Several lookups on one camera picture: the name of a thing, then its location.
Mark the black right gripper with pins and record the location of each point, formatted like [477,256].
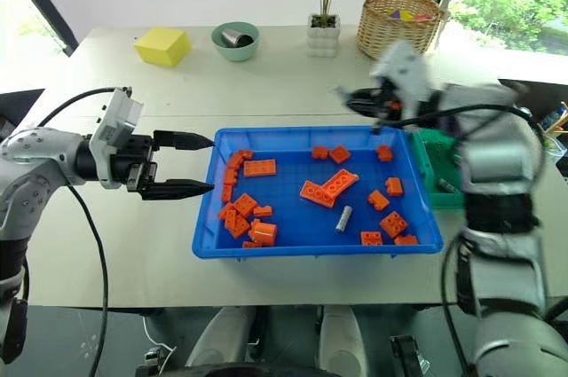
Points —
[389,99]

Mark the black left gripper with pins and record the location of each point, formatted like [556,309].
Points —
[138,146]

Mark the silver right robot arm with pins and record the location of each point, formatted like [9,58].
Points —
[497,159]

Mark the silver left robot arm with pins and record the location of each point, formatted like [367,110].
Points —
[31,159]

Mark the green plastic bin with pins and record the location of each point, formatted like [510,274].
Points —
[437,159]

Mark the blue plastic bin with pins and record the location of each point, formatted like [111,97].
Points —
[293,226]

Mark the small orange building brick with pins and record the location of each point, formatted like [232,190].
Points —
[263,211]
[384,153]
[226,192]
[378,200]
[251,245]
[406,240]
[394,186]
[319,152]
[245,154]
[234,161]
[225,211]
[230,176]
[340,154]

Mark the woven wicker basket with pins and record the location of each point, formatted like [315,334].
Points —
[390,35]

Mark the orange four-stud building brick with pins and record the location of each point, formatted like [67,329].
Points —
[371,238]
[244,205]
[393,223]
[236,223]

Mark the white ribbed plant pot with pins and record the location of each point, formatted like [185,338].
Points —
[324,40]

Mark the flat orange eight-stud plate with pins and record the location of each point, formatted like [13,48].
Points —
[259,168]

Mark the long orange brick plate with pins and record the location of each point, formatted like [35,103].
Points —
[339,181]

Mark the purple triangular piece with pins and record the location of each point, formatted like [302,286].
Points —
[393,13]

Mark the yellow triangular piece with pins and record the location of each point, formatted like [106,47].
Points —
[405,15]

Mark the red flat piece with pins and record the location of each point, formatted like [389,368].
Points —
[423,18]

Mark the wide orange brick plate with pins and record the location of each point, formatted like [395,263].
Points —
[316,194]

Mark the rounded orange building block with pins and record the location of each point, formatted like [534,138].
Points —
[264,232]

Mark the grey cylindrical battery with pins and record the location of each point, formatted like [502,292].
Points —
[344,218]
[448,185]

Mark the yellow box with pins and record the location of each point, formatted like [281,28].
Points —
[162,45]

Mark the pale green bowl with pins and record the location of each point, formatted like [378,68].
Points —
[235,52]

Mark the small metal cup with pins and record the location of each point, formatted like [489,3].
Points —
[235,37]

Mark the dark flat panel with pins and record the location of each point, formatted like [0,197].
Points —
[18,102]

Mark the white rounded shell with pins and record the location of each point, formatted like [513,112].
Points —
[341,341]
[222,337]

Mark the black metal clamp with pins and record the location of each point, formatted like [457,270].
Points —
[410,357]

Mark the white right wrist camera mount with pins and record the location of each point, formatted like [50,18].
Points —
[406,68]

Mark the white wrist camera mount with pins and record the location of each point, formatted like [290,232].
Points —
[116,122]
[406,68]

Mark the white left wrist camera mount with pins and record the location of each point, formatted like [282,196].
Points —
[116,122]

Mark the black window frame bar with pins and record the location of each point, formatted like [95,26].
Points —
[44,0]

